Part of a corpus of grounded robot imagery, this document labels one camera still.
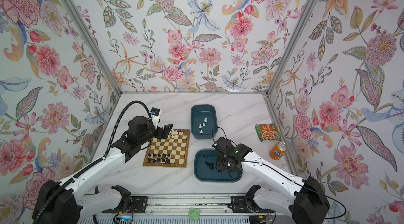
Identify wooden chess board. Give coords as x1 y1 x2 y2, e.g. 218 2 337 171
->
143 129 190 168

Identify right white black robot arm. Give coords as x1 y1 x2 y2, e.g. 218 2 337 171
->
212 137 330 224

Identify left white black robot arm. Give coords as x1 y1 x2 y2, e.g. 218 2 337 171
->
33 100 173 224

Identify black chess pieces in bin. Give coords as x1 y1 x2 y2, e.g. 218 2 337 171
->
205 161 216 170

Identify white chess pieces on board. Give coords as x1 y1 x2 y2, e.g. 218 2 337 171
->
170 130 179 139

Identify black chess pieces on board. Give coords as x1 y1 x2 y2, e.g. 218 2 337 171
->
146 153 171 164

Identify near teal plastic bin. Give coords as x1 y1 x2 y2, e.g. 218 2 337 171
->
194 149 243 183

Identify teal plastic bin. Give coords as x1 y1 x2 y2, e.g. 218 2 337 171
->
190 104 218 140
194 149 243 183

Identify far teal plastic bin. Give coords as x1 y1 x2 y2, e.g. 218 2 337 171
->
190 104 218 140

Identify orange soda can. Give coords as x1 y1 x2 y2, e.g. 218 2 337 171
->
269 141 288 160

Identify green snack packet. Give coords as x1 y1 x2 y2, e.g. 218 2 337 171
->
255 124 282 142

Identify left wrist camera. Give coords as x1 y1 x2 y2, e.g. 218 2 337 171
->
149 107 162 129

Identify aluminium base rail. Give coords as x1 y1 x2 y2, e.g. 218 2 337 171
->
50 193 323 217

